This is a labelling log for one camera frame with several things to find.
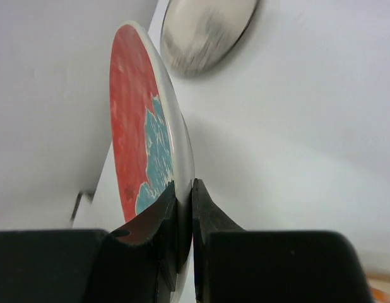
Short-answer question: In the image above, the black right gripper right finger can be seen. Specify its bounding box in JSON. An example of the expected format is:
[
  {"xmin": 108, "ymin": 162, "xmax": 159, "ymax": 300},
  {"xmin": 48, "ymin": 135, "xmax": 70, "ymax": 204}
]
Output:
[{"xmin": 191, "ymin": 179, "xmax": 372, "ymax": 302}]

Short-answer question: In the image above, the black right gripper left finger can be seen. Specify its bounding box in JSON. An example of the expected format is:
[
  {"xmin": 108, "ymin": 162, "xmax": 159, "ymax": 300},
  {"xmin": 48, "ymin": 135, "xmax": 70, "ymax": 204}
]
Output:
[{"xmin": 100, "ymin": 182, "xmax": 178, "ymax": 302}]

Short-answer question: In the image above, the red patterned plate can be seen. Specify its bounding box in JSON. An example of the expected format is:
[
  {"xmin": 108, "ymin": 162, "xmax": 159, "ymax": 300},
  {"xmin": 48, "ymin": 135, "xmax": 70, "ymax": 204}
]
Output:
[{"xmin": 109, "ymin": 21, "xmax": 195, "ymax": 302}]

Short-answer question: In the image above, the cream plate with tree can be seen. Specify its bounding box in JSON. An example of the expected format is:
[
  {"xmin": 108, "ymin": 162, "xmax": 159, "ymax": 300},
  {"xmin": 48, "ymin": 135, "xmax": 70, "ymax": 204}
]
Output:
[{"xmin": 160, "ymin": 0, "xmax": 261, "ymax": 78}]

